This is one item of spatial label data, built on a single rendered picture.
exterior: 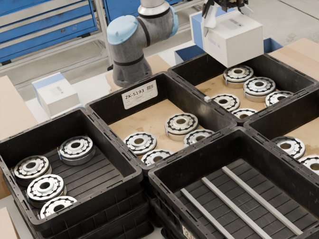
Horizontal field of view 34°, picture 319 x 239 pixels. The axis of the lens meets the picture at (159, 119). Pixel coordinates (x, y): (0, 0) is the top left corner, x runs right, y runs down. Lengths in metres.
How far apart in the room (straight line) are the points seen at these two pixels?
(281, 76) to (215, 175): 0.44
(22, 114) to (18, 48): 1.74
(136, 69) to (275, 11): 2.42
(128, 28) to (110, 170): 0.58
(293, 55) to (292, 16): 2.26
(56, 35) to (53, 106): 1.55
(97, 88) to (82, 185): 0.74
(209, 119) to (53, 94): 0.70
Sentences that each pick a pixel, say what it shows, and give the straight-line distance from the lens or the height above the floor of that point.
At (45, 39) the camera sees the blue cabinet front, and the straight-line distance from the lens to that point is 3.48.
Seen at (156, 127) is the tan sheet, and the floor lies 0.83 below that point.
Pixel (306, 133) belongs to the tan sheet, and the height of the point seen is 0.83.
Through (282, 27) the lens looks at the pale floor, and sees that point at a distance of 3.98.
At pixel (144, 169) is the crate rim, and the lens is 1.34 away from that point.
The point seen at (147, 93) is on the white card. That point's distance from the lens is 1.72.
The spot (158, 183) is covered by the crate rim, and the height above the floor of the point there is 0.93.
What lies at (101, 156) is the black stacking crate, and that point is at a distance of 1.58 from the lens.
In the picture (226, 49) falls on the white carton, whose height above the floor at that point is 1.10.
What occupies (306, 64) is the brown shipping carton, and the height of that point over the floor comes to 0.86.
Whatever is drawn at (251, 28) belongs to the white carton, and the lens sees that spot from 1.47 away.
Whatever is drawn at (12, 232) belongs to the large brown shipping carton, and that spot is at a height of 0.90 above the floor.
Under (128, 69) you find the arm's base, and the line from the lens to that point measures 1.94.
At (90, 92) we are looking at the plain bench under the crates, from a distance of 2.14.
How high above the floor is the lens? 1.80
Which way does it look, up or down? 35 degrees down
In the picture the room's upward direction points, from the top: 10 degrees counter-clockwise
